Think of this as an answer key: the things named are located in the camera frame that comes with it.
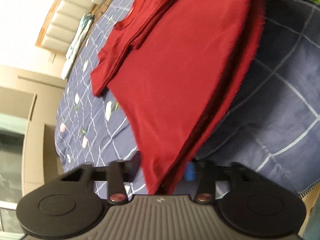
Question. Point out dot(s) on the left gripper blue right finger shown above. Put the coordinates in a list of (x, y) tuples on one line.
[(203, 172)]

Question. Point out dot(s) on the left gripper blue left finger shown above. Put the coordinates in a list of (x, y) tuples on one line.
[(120, 172)]

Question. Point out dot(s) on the light blue pillow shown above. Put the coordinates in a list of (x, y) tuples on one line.
[(83, 28)]

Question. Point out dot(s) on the red long sleeve sweater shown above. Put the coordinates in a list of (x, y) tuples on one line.
[(175, 66)]

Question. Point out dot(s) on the wooden padded headboard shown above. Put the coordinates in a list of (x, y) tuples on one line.
[(61, 23)]

